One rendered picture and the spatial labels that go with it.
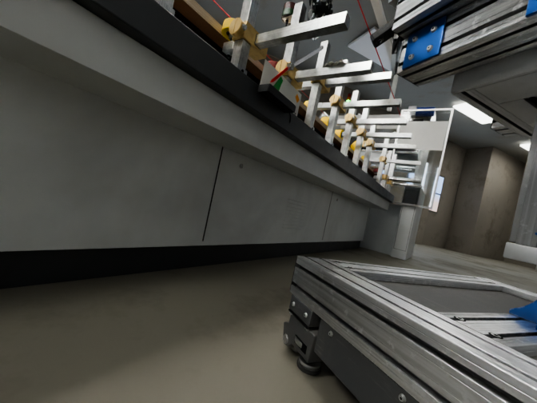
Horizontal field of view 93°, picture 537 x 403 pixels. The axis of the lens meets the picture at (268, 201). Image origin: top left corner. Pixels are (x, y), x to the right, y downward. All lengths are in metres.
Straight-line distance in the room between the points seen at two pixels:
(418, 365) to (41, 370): 0.56
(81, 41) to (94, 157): 0.31
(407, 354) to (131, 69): 0.72
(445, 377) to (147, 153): 0.86
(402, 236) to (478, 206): 6.85
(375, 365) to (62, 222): 0.78
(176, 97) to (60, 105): 0.28
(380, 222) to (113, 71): 3.25
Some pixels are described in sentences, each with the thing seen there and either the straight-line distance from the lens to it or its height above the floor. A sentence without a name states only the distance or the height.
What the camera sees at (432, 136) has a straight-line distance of 3.50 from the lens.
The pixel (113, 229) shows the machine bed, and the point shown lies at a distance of 0.91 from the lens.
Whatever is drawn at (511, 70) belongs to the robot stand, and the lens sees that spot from 0.74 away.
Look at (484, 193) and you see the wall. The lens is 10.19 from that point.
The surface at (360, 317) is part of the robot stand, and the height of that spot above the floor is 0.19.
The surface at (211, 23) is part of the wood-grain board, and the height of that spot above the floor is 0.88.
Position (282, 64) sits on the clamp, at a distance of 1.08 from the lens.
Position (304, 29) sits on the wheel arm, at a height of 0.82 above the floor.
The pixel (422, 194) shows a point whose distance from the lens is 3.35.
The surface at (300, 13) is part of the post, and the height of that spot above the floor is 1.06.
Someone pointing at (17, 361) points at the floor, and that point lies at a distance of 0.64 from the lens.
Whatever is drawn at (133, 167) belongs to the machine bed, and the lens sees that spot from 0.90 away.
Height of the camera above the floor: 0.34
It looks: level
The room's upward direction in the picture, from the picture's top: 12 degrees clockwise
